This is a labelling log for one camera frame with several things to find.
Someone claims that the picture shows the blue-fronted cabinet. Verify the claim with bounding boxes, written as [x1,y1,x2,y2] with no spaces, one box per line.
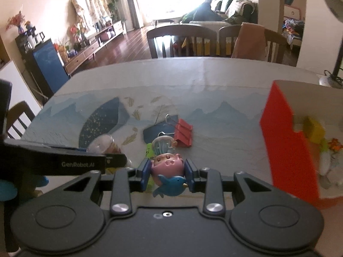
[15,38,72,101]

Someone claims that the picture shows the pink flowers in vase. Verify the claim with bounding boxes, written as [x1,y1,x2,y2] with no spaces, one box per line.
[5,11,26,34]

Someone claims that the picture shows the clear dome keychain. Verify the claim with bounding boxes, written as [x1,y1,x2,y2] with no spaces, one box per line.
[151,131,178,156]

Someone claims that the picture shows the red cardboard box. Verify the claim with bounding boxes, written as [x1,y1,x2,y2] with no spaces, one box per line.
[259,79,343,207]

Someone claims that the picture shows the yellow block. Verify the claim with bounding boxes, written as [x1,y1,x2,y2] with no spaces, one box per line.
[303,116,326,143]

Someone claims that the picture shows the toothpick jar with green lid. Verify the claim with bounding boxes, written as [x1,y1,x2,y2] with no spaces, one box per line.
[86,134,156,166]

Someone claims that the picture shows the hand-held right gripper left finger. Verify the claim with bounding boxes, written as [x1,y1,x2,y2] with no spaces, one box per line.
[63,157,152,218]

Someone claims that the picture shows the green potted plant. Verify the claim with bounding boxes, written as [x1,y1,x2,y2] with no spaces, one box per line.
[107,0,122,22]

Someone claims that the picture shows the white standing air conditioner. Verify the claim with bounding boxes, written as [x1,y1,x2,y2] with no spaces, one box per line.
[111,0,135,30]

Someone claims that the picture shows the coffee table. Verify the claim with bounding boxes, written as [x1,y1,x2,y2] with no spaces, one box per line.
[151,13,186,29]

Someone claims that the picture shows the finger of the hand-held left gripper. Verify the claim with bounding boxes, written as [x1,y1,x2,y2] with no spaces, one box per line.
[104,153,127,169]
[48,145,91,155]

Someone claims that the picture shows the orange charm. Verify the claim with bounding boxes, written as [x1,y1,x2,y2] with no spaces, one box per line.
[328,137,341,151]

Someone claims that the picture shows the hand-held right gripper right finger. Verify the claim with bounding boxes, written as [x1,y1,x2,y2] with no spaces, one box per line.
[184,158,272,217]

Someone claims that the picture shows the red flowers in pot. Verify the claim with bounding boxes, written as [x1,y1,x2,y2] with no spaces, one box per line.
[69,24,89,49]

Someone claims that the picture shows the dark blue pouch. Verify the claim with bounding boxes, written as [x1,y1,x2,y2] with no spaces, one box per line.
[143,115,179,144]

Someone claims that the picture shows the red binder clip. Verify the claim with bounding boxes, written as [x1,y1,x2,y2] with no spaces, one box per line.
[164,114,194,148]

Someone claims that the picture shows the patterned hanging cloth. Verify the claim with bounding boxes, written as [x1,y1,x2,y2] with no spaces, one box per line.
[71,0,111,30]

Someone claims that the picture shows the dark wooden chair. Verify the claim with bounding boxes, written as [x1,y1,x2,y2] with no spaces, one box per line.
[146,23,218,59]
[5,100,37,140]
[219,24,289,63]

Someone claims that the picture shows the brown cloth over chair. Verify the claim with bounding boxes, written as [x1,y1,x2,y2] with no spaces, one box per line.
[232,22,268,61]

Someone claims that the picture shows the wooden TV cabinet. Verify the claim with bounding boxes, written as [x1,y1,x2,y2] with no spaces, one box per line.
[64,19,127,76]

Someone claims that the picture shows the pink pig toy with bird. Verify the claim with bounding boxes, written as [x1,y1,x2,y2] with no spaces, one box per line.
[151,152,188,198]

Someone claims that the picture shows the sofa with blankets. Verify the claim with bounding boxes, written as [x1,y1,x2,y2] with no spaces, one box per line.
[182,0,259,29]

